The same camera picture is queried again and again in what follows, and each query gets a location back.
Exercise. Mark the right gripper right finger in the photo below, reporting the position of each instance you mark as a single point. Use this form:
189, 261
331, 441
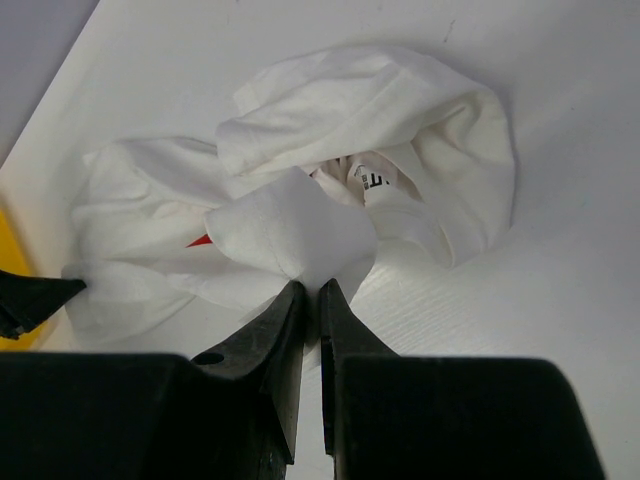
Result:
342, 333

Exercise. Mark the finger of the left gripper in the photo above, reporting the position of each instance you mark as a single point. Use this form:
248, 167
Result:
27, 302

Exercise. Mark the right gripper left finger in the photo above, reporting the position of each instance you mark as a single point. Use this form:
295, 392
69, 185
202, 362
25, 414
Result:
264, 357

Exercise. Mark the white printed t-shirt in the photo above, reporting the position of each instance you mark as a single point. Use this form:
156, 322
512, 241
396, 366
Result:
330, 154

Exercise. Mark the yellow plastic tray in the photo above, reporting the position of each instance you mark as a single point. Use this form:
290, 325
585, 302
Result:
14, 260

